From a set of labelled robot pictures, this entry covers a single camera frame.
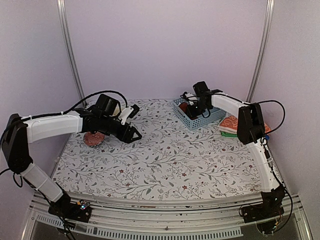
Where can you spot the left aluminium frame post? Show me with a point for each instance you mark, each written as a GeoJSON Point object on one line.
{"type": "Point", "coordinates": [62, 13]}

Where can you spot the right aluminium frame post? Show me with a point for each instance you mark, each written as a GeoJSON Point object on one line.
{"type": "Point", "coordinates": [268, 17]}

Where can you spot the light blue plastic basket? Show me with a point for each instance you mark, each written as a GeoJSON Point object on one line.
{"type": "Point", "coordinates": [193, 123]}

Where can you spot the brown towel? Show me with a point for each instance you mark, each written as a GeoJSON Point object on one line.
{"type": "Point", "coordinates": [184, 107]}

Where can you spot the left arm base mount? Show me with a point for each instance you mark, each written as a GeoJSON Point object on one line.
{"type": "Point", "coordinates": [66, 209]}

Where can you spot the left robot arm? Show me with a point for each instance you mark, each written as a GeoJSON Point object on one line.
{"type": "Point", "coordinates": [105, 116]}

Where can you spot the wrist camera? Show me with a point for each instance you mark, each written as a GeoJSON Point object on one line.
{"type": "Point", "coordinates": [189, 97]}
{"type": "Point", "coordinates": [128, 113]}

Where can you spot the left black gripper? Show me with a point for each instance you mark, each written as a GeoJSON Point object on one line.
{"type": "Point", "coordinates": [123, 137]}

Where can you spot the green towel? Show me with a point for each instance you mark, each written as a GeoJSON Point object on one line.
{"type": "Point", "coordinates": [228, 135]}

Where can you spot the red patterned small bowl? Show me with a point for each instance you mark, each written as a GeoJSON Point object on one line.
{"type": "Point", "coordinates": [93, 139]}

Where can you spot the aluminium frame post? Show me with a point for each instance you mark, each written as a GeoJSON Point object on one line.
{"type": "Point", "coordinates": [268, 17]}
{"type": "Point", "coordinates": [62, 13]}

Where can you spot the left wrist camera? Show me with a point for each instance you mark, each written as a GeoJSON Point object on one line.
{"type": "Point", "coordinates": [128, 113]}

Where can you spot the orange patterned towel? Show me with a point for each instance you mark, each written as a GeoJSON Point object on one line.
{"type": "Point", "coordinates": [229, 125]}

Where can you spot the front aluminium rail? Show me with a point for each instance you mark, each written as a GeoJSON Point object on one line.
{"type": "Point", "coordinates": [200, 219]}

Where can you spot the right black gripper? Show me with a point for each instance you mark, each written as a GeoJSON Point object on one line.
{"type": "Point", "coordinates": [192, 113]}

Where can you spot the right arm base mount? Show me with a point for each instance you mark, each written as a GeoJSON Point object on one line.
{"type": "Point", "coordinates": [271, 206]}

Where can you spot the floral table mat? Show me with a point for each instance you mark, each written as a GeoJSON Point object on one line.
{"type": "Point", "coordinates": [169, 162]}

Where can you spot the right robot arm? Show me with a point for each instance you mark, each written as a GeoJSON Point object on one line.
{"type": "Point", "coordinates": [251, 132]}

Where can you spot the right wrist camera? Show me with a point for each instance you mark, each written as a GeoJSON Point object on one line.
{"type": "Point", "coordinates": [189, 97]}

